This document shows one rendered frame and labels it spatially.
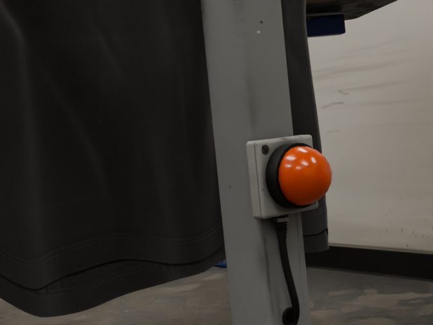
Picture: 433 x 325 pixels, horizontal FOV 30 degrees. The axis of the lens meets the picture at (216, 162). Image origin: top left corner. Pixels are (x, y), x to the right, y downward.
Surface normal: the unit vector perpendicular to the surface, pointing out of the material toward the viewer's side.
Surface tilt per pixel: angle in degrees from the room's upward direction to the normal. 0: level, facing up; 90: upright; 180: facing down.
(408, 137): 90
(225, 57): 90
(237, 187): 90
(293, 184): 99
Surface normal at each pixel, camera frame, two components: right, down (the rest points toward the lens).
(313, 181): 0.17, 0.20
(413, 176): -0.78, 0.11
